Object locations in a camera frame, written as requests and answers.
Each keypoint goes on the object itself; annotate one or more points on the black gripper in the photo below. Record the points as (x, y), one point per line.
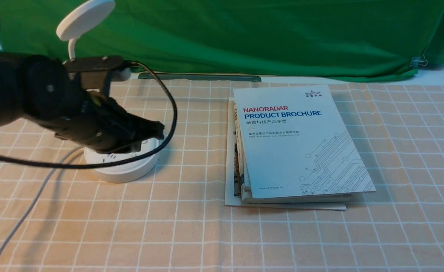
(103, 126)

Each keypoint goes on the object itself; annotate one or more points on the white desk lamp with sockets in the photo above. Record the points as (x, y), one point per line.
(79, 21)

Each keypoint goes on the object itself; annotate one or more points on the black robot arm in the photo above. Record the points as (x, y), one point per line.
(72, 100)

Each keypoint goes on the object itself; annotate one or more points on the bottom booklet with photo cover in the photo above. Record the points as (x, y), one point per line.
(232, 183)

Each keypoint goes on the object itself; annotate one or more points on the dark grey bar at table edge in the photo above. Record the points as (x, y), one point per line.
(210, 77)

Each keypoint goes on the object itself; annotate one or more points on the beige checked tablecloth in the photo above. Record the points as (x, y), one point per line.
(175, 219)

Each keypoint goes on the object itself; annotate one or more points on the white Nanoradar product brochure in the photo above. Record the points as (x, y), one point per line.
(297, 145)

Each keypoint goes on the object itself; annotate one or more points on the green backdrop cloth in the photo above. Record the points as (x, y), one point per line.
(350, 40)

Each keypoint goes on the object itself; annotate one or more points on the metal binder clip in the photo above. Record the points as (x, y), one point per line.
(419, 61)

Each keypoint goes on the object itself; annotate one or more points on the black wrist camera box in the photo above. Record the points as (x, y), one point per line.
(97, 73)

